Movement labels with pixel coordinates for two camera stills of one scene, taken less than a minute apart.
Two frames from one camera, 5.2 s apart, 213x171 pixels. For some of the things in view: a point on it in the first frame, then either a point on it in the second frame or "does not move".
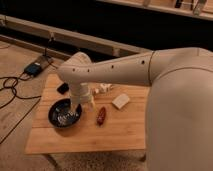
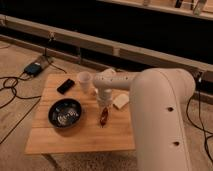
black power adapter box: [32, 69] does not move
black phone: [63, 88] does not move
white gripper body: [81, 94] to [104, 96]
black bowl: [62, 115] does not move
